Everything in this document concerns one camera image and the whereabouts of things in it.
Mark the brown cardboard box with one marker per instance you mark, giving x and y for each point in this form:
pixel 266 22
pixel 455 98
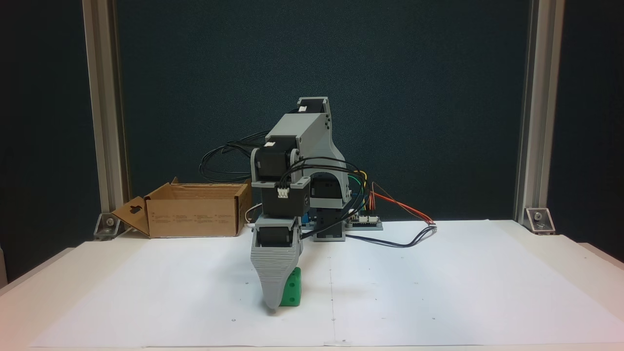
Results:
pixel 195 217

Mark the aluminium frame post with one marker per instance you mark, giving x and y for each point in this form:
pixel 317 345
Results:
pixel 538 97
pixel 105 97

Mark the white paper sheet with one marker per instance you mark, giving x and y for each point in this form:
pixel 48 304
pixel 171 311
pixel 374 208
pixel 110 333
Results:
pixel 438 292

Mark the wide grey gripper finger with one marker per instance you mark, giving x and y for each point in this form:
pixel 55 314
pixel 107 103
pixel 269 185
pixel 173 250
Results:
pixel 275 273

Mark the metal corner bracket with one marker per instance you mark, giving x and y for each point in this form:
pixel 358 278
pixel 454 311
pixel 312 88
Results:
pixel 108 225
pixel 540 219

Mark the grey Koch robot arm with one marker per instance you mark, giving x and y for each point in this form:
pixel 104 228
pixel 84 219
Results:
pixel 307 131

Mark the green dice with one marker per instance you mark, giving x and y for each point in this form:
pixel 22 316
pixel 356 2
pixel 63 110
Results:
pixel 292 292

